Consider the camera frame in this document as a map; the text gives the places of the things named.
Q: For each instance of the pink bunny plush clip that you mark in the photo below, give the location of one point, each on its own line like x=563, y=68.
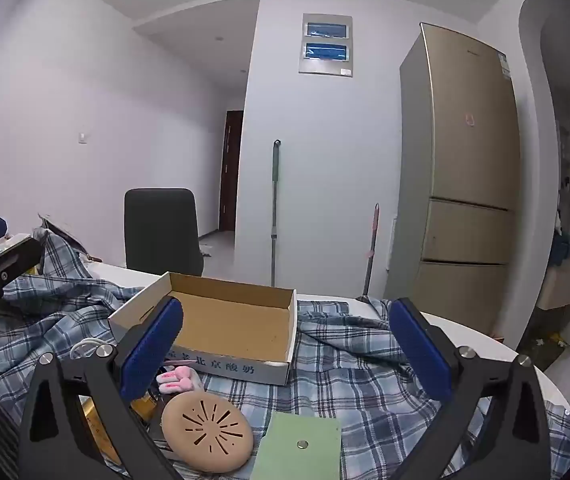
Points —
x=180, y=380

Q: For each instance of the grey electrical panel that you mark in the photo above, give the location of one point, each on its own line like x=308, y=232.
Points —
x=326, y=45

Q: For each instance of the blue bag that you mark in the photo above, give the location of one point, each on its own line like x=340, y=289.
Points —
x=561, y=249

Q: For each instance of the gold refrigerator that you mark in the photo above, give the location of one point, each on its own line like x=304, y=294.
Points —
x=465, y=170

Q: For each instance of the black office chair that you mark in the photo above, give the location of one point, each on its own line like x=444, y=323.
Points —
x=162, y=232

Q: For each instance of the green notebook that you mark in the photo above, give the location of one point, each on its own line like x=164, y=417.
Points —
x=297, y=452

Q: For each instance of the beige round perforated pad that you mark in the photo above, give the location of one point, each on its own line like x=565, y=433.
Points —
x=207, y=432

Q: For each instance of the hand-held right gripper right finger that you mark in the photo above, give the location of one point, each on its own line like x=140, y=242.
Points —
x=420, y=350

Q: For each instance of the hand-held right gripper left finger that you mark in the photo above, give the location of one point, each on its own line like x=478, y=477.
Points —
x=152, y=350

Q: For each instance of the blue plaid cloth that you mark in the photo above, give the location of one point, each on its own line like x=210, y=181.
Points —
x=355, y=365

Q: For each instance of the yellow and blue box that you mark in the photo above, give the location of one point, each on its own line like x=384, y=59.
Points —
x=96, y=425

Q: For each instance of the dark wooden door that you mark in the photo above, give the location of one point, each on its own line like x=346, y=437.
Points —
x=229, y=170

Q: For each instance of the cardboard box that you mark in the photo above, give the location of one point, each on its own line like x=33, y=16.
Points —
x=235, y=320

